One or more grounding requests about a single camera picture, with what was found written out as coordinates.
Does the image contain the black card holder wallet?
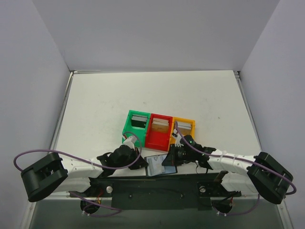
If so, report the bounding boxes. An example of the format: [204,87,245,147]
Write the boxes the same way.
[144,154,178,177]

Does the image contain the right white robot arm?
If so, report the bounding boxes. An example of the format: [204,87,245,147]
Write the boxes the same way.
[162,135,293,204]

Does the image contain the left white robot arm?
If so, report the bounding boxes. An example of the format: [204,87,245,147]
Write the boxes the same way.
[20,145,148,202]

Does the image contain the tan cards in red bin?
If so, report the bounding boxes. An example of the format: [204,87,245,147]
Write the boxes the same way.
[151,118,169,133]

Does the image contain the dark cards in green bin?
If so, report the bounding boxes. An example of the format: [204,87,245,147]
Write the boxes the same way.
[131,114,148,129]

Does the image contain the yellow plastic bin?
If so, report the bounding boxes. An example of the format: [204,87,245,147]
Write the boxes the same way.
[168,117,195,147]

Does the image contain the red plastic bin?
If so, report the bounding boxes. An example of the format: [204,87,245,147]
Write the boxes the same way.
[145,113,173,151]

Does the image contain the green plastic bin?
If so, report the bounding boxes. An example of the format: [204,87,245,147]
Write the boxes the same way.
[122,110,151,147]

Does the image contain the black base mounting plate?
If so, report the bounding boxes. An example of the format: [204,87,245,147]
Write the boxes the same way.
[81,173,241,210]

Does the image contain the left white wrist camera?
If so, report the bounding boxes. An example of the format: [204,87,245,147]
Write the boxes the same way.
[122,135,138,148]

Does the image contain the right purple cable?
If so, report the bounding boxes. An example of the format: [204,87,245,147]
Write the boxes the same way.
[174,121,297,217]

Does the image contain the purple cable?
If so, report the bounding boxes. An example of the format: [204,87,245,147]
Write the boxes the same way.
[174,121,297,217]
[13,131,142,217]

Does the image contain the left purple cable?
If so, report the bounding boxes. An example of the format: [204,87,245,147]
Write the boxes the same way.
[13,131,142,217]

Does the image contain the aluminium frame rail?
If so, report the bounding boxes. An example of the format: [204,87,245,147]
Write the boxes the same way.
[32,178,286,200]

